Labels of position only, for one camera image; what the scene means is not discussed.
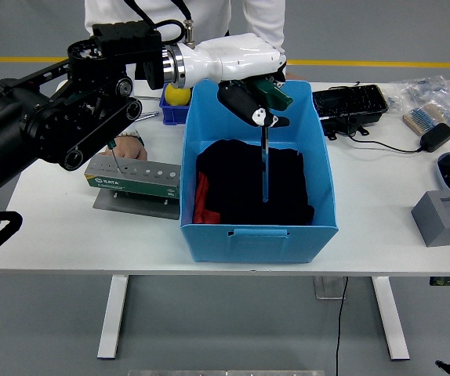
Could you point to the person's right hand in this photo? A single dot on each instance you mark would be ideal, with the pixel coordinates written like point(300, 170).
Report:
point(129, 150)

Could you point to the person's left hand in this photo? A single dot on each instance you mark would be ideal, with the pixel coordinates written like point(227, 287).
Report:
point(291, 76)

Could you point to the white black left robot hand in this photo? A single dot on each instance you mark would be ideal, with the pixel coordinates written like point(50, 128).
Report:
point(233, 58)

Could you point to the green steel hex key stand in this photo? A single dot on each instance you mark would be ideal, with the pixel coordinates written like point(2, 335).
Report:
point(131, 188)

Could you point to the large light blue storage box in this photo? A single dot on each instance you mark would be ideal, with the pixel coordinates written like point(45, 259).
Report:
point(264, 246)

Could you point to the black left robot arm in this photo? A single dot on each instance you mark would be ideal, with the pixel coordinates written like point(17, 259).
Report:
point(33, 129)

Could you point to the person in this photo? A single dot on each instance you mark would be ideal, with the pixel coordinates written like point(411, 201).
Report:
point(209, 15)

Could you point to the small dark blue parts bin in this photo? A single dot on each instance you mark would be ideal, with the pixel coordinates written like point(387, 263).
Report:
point(172, 115)

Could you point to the black plastic tray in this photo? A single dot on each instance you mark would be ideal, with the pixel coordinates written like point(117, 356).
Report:
point(350, 102)

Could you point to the yellow lemon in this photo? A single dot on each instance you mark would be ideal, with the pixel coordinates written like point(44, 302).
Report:
point(176, 97)

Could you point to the yellow floor tape line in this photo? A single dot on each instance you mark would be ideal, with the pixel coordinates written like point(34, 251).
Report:
point(366, 63)

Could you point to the white table leg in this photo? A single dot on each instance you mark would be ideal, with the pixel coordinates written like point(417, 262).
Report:
point(111, 321)
point(389, 321)

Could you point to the red cloth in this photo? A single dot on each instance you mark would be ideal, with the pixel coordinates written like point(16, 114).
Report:
point(201, 196)

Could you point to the black cloth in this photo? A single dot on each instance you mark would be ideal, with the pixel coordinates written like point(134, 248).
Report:
point(233, 184)

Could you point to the taped resistor strip bundle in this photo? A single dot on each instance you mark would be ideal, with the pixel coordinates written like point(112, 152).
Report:
point(423, 117)

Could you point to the grey block with square recess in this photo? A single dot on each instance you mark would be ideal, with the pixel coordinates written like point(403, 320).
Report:
point(444, 231)

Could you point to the clear plastic component bags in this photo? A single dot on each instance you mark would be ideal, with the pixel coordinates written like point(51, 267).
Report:
point(432, 92)

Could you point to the black power adapter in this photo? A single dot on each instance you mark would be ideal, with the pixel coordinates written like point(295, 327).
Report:
point(436, 138)

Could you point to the grey under-table bracket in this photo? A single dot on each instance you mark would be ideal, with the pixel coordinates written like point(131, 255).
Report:
point(327, 290)

